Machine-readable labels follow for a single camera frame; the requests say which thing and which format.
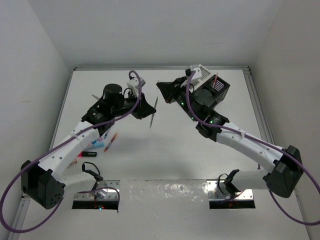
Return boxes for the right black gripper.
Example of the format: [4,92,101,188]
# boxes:
[158,76,199,122]

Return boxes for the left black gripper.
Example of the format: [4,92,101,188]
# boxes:
[111,89,156,120]

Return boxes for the orange gel pen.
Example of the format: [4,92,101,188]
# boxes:
[103,129,120,152]

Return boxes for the pink gel pen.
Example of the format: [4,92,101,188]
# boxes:
[212,72,218,89]

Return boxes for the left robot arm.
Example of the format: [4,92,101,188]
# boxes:
[20,78,156,210]

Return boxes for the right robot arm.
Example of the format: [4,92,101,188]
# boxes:
[156,75,304,198]

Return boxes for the white slotted container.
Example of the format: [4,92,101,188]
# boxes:
[190,64,212,90]

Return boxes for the black slotted container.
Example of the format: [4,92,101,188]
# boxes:
[197,74,231,109]

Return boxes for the blue highlighter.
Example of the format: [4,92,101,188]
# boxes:
[91,141,105,149]

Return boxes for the pink highlighter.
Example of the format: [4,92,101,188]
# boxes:
[77,151,97,157]

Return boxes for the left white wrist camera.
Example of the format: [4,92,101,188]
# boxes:
[127,77,139,97]

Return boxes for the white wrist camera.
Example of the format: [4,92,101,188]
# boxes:
[127,77,139,97]
[185,65,202,80]

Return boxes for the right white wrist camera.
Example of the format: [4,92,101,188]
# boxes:
[185,65,202,80]

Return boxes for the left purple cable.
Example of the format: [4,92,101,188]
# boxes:
[0,70,146,234]

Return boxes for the purple cable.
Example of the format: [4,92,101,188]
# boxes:
[186,70,320,225]
[0,70,146,234]

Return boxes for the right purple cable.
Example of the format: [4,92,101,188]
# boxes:
[186,70,320,225]

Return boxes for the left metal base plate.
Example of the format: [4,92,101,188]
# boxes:
[73,180,120,202]

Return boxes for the metal base plate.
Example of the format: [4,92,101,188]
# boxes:
[73,180,120,202]
[206,179,254,202]

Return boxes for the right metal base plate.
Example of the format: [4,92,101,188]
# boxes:
[206,179,254,202]

